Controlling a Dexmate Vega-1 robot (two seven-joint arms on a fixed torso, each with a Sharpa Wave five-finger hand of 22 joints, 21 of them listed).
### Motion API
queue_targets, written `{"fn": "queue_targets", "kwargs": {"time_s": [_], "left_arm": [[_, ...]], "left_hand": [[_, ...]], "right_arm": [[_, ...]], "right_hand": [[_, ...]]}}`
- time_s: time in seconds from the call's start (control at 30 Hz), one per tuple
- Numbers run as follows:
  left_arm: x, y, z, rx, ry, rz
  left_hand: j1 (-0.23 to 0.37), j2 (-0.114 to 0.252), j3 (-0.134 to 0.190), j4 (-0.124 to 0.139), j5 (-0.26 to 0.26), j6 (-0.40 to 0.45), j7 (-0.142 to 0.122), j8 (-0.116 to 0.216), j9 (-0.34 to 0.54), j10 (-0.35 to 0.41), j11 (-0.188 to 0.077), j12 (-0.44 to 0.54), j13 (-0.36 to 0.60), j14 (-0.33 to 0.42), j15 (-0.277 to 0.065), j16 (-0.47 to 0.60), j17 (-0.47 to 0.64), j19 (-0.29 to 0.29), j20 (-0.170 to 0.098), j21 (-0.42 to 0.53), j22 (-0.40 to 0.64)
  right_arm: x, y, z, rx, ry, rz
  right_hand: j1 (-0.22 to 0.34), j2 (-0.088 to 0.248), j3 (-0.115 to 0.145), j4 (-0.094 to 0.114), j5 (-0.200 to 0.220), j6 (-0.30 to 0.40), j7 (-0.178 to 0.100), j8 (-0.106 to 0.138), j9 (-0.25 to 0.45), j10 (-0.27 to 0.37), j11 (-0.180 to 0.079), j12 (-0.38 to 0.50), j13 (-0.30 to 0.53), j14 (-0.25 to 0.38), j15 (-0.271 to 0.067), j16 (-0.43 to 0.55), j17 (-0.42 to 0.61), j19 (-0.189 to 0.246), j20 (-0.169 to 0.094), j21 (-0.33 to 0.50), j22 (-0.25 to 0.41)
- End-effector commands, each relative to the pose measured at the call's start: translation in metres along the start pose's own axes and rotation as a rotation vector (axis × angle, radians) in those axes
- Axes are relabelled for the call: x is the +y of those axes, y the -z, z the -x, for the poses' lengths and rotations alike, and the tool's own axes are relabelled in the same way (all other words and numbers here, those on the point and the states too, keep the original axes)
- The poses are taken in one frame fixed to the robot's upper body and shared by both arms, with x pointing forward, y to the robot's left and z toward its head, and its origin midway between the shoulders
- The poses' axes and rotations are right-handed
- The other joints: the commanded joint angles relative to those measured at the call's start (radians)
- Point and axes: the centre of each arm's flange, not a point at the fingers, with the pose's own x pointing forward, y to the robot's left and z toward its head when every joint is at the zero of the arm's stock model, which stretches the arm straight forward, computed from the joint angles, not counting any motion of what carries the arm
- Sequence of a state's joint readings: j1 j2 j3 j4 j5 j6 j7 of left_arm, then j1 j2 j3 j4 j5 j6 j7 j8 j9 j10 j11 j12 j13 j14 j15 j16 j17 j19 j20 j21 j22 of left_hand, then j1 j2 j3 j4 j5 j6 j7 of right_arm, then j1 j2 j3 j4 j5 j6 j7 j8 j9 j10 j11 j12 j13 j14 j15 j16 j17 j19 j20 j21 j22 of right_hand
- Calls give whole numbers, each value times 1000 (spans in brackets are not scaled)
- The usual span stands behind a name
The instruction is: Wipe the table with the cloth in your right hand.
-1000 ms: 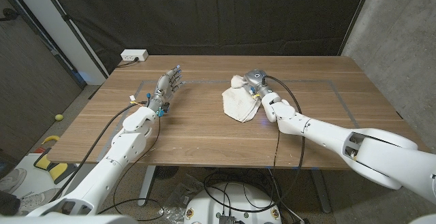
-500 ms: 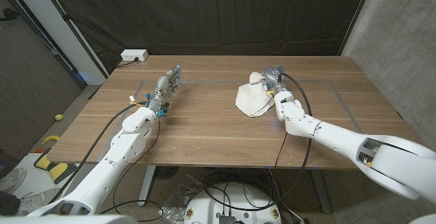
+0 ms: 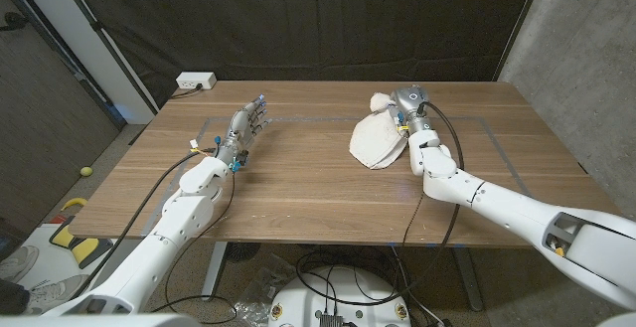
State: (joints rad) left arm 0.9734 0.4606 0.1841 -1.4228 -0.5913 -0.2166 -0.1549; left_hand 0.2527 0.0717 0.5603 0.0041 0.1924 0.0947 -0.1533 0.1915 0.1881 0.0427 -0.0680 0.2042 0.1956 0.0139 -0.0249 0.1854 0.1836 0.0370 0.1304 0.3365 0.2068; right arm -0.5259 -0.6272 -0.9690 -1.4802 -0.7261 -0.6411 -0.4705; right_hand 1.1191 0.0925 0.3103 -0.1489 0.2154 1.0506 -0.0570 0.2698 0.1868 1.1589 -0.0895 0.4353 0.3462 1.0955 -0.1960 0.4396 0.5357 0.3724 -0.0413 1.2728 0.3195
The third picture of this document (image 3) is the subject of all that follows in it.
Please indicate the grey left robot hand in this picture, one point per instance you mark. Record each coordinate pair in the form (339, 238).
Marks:
(239, 128)

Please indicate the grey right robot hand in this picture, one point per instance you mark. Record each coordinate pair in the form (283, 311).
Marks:
(411, 103)

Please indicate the white terry cloth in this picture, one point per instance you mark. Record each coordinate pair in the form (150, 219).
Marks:
(375, 140)

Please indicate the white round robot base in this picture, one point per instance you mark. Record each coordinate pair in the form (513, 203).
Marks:
(343, 292)

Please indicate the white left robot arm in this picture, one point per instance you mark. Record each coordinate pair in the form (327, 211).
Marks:
(179, 217)

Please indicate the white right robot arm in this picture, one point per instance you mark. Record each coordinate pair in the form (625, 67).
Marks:
(522, 212)

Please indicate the white power strip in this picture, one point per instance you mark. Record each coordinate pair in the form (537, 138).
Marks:
(195, 79)

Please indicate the black ribbed round object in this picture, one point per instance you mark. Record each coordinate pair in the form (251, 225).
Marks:
(242, 251)

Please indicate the black backdrop curtain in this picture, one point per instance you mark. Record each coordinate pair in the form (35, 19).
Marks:
(318, 19)

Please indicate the black backdrop stand pole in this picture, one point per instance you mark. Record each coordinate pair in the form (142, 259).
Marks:
(107, 39)
(519, 24)

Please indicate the white table leg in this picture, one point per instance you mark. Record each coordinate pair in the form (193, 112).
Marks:
(214, 267)

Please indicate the yellow-green ball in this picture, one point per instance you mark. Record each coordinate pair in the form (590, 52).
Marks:
(86, 171)

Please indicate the clear plastic bag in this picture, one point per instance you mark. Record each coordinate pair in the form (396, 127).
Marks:
(263, 287)

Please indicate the yellow banana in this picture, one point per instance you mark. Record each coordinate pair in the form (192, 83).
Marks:
(74, 202)

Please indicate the grey table leg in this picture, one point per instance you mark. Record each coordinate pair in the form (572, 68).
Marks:
(467, 277)

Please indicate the yellow and black object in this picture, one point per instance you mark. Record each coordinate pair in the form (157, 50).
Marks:
(82, 247)

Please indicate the small red object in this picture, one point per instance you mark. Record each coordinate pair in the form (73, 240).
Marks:
(57, 218)

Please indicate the white floor board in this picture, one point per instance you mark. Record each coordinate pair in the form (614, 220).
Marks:
(47, 262)

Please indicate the grey sneaker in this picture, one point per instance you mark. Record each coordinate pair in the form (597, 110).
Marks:
(54, 292)
(17, 262)

